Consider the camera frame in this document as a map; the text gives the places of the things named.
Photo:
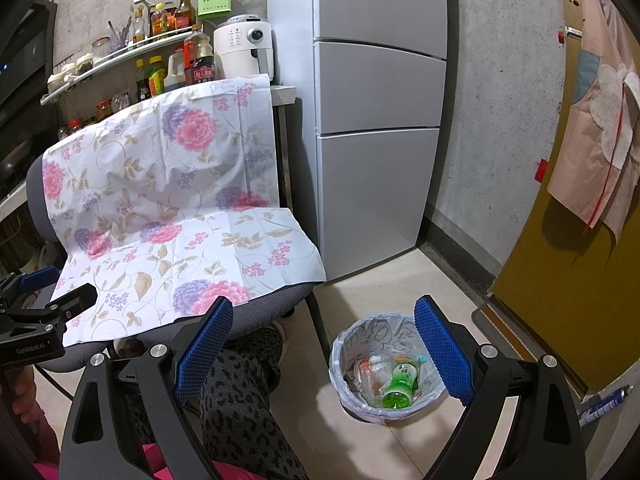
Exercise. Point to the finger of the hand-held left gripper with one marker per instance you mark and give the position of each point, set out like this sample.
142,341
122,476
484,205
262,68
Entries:
75,300
42,277

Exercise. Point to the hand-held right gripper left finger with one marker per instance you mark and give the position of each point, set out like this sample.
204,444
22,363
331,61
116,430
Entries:
200,355

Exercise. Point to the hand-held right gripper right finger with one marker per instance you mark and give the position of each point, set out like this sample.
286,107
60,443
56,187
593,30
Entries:
445,355

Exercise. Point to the green plastic bottle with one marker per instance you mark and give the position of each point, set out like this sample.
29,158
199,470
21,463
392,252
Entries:
400,385

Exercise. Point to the bin with white liner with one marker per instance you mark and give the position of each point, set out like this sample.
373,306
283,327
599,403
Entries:
350,345

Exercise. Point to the person's left forearm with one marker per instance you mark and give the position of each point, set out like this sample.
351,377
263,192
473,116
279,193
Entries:
45,437

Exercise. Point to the person's left hand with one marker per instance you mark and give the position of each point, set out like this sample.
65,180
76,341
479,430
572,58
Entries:
24,402

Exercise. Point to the person's right leg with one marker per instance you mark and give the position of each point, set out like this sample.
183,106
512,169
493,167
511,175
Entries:
240,410

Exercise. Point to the grey office chair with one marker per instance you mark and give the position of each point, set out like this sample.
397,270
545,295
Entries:
260,312

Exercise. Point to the beige slipper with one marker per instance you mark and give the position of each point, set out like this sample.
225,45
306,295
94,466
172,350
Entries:
284,340

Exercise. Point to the yellow wooden door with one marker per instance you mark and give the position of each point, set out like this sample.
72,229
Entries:
550,310

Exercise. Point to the floral printed cloth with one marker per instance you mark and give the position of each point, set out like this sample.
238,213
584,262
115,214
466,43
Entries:
150,185

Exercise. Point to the white blue sealant tube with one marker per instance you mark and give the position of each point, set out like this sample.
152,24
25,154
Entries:
602,405

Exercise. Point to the red lid jar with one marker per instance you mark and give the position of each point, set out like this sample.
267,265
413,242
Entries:
103,111

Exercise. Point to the grey refrigerator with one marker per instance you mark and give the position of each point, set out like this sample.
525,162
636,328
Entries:
370,185

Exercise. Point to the dark bottle yellow cap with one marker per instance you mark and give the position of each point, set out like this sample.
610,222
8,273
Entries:
143,85

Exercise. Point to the black range hood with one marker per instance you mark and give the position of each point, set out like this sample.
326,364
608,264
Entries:
25,60

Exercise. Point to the yellow green bottle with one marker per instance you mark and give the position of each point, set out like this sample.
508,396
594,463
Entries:
157,77

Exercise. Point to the empty glass jar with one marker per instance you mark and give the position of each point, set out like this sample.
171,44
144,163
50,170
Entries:
100,51

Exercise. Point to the pink hanging apron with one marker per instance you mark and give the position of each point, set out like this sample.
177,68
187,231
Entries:
590,160

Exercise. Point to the white jug red cap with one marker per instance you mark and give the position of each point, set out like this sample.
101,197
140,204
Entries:
175,72

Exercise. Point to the clear utensil cup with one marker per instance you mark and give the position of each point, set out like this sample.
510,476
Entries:
119,40

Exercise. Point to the dark soy sauce jug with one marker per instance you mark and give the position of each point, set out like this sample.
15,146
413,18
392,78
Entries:
202,76

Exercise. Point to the clear glass bottle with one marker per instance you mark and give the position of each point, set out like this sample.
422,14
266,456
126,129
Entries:
138,27

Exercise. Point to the metal side table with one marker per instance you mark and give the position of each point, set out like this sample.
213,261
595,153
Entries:
285,92

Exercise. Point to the yellow oil bottle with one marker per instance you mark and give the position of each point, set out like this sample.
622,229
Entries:
160,22

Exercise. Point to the white air fryer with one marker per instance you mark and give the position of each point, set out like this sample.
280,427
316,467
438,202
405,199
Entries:
235,50

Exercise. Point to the dark sauce bottle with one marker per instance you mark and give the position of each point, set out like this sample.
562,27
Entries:
185,10

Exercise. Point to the green utensil holder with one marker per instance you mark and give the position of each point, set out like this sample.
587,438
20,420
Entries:
214,2

